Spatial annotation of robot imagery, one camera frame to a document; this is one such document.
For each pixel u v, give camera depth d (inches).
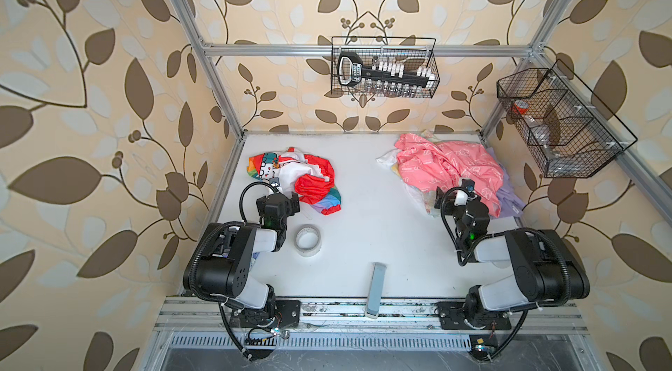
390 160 42.6
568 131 29.0
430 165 39.2
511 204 37.9
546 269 17.7
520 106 34.1
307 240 34.8
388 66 32.5
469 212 27.8
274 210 28.3
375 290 31.1
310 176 38.0
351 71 33.6
